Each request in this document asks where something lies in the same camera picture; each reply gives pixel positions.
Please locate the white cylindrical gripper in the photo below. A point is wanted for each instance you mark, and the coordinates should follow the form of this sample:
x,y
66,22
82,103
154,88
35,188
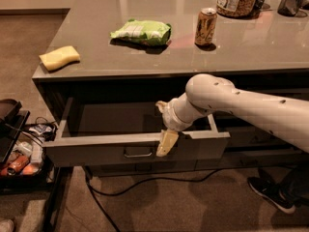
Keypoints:
x,y
171,119

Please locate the grey drawer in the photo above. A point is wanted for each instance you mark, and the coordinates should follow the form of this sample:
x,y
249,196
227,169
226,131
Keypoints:
x,y
120,134
260,158
243,134
140,168

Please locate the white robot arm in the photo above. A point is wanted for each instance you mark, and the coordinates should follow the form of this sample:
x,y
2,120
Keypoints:
x,y
285,118

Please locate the grey counter cabinet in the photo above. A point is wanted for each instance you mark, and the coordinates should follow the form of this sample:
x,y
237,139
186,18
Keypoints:
x,y
266,52

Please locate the green snack bag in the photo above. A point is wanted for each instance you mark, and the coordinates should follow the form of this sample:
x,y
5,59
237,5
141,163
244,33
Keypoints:
x,y
145,32

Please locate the gold drink can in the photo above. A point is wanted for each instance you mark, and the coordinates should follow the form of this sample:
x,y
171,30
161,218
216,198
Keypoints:
x,y
205,26

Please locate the yellow sponge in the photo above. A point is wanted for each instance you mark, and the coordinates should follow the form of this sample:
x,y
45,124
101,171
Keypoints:
x,y
60,57

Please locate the black sneaker with white sole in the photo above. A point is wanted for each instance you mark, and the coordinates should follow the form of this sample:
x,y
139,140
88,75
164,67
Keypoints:
x,y
270,191

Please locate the black cart with clutter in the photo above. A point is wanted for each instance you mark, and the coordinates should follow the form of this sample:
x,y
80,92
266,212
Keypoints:
x,y
25,170

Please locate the dark glass pitcher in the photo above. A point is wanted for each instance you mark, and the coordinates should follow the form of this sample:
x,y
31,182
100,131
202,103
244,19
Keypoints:
x,y
291,0

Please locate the white shoe tip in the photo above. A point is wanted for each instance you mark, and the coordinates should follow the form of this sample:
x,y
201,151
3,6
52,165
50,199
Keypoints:
x,y
6,225

